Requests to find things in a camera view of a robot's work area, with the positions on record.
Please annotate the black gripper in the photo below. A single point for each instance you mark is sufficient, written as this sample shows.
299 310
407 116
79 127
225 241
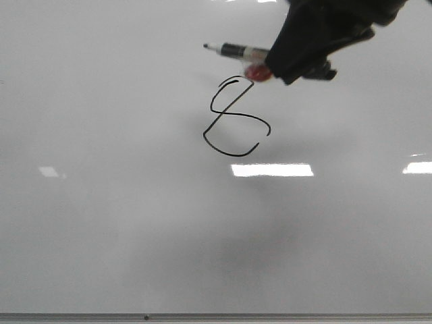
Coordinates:
315 29

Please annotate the red round magnet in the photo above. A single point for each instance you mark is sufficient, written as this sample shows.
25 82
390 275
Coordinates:
258 72

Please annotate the black whiteboard marker pen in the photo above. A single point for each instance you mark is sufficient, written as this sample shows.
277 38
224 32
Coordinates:
240 52

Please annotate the white whiteboard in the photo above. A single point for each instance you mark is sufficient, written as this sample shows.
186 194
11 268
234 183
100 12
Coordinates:
131 184

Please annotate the grey aluminium whiteboard frame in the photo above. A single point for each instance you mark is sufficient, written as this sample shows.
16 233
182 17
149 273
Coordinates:
215 317

